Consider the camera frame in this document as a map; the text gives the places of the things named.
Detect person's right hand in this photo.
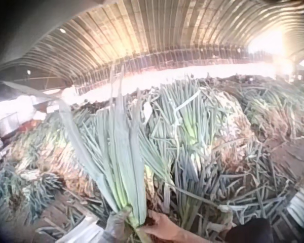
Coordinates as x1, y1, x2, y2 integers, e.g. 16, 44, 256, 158
138, 210, 187, 241

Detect person's left hand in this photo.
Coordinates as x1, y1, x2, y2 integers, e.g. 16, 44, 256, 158
103, 205, 135, 243

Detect green leek bunch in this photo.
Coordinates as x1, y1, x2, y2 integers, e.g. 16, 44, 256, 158
2, 63, 155, 243

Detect white trimmed leek stalks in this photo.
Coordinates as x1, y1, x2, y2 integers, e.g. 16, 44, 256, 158
54, 214, 106, 243

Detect heap of green leeks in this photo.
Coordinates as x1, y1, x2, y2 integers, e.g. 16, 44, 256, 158
0, 73, 304, 243

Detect heap of white sacks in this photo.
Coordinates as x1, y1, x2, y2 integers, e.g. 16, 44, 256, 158
0, 94, 48, 129

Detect stack of white trimmed stalks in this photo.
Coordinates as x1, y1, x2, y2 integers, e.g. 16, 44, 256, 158
285, 183, 304, 230

